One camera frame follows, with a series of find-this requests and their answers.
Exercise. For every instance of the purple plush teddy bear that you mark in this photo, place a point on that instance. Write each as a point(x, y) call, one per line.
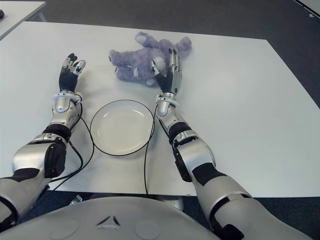
point(140, 60)

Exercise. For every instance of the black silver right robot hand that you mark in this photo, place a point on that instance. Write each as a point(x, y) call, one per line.
point(175, 75)

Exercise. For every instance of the grey robot torso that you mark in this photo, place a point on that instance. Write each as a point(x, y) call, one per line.
point(125, 217)

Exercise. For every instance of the grey table leg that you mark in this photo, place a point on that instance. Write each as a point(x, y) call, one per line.
point(176, 202)

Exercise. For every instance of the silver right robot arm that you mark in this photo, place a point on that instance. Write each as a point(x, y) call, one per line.
point(197, 152)

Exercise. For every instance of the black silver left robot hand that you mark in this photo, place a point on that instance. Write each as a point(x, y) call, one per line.
point(68, 80)

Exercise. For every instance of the white plate with black rim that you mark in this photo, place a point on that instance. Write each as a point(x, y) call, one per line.
point(120, 127)

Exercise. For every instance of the white desk edge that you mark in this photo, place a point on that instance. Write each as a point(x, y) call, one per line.
point(308, 5)

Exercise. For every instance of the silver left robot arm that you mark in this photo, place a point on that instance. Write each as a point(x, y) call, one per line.
point(30, 155)

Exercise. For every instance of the metal table clamp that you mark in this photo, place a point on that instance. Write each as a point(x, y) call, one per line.
point(77, 199)

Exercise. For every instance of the black handheld controller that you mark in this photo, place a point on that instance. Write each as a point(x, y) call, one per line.
point(1, 13)

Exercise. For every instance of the white neighbouring table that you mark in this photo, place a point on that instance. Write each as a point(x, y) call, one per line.
point(20, 12)

